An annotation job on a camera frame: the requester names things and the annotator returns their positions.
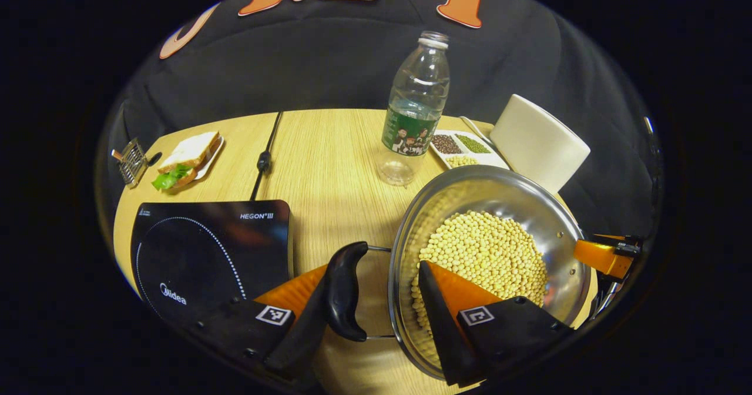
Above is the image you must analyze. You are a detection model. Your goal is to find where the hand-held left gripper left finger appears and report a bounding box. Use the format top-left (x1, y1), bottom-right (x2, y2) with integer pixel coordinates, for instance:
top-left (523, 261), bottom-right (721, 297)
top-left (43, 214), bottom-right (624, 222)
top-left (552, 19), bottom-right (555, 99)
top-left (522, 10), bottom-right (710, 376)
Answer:
top-left (194, 264), bottom-right (331, 378)

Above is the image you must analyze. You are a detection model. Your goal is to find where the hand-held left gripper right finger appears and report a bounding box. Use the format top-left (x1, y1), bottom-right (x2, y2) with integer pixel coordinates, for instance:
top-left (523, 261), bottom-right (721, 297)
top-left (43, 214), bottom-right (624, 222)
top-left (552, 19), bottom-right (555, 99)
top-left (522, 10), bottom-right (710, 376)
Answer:
top-left (417, 261), bottom-right (573, 387)

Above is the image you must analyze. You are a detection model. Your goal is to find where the stainless steel pot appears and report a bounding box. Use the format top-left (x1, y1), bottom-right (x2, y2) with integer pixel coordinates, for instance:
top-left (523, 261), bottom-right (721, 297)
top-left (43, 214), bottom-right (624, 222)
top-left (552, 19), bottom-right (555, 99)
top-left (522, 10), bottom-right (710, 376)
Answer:
top-left (326, 165), bottom-right (593, 381)

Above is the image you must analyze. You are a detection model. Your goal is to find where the black induction cooktop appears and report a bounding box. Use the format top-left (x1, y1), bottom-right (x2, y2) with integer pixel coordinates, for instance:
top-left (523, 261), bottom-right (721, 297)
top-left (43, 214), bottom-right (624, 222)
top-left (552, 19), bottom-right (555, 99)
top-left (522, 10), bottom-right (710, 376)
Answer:
top-left (130, 200), bottom-right (294, 325)

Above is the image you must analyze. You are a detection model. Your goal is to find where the pile of soybeans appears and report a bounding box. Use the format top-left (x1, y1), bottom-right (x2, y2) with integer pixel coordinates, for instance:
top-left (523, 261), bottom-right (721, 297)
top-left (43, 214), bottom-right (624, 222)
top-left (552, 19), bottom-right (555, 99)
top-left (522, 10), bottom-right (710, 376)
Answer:
top-left (411, 210), bottom-right (550, 337)

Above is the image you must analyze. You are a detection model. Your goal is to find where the white toaster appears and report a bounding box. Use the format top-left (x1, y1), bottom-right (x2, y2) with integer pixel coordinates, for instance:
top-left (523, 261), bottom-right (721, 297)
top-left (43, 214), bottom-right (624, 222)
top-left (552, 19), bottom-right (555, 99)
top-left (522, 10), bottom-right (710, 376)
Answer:
top-left (489, 94), bottom-right (591, 195)

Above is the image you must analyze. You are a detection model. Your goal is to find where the white divided bean dish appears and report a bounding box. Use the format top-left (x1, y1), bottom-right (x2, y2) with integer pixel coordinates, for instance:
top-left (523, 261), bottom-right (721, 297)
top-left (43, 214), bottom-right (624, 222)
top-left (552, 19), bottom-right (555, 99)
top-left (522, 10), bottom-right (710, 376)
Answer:
top-left (430, 129), bottom-right (511, 170)

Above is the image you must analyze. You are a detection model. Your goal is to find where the white sandwich plate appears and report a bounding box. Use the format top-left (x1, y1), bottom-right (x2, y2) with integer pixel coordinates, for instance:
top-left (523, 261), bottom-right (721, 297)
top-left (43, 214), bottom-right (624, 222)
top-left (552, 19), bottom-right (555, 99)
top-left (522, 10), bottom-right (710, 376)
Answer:
top-left (191, 136), bottom-right (225, 181)

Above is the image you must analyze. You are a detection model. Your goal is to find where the sandwich with lettuce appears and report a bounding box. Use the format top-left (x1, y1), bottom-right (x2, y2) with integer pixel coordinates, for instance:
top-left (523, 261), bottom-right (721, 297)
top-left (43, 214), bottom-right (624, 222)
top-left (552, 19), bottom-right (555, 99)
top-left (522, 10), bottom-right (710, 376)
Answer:
top-left (152, 131), bottom-right (221, 191)

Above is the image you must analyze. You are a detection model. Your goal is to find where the clear plastic water bottle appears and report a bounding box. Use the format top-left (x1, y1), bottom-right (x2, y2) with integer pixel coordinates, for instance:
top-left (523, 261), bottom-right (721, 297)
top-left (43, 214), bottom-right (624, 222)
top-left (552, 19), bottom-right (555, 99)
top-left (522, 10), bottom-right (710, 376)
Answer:
top-left (378, 31), bottom-right (451, 187)

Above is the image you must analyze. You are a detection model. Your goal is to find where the black backdrop cloth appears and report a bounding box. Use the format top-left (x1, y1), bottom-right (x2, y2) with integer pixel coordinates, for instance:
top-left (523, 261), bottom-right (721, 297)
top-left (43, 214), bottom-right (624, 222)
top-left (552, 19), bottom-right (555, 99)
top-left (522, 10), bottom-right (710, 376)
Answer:
top-left (97, 0), bottom-right (664, 243)

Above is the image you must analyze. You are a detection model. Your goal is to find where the white toaster cable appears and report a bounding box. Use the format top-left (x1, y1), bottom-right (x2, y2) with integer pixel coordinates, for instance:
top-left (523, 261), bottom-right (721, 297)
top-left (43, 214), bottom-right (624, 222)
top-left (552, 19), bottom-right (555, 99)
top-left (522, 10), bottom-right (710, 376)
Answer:
top-left (459, 116), bottom-right (497, 149)

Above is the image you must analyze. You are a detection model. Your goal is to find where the black power cable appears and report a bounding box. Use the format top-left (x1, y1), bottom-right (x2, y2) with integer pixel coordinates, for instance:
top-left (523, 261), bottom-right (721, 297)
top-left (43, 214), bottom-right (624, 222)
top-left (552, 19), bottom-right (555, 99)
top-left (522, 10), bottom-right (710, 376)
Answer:
top-left (250, 111), bottom-right (284, 202)

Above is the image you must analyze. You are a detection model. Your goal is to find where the metal wire holder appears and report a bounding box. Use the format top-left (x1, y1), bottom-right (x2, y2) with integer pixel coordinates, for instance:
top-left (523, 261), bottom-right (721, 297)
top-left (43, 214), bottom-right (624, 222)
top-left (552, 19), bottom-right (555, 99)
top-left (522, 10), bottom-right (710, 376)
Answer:
top-left (112, 138), bottom-right (149, 189)

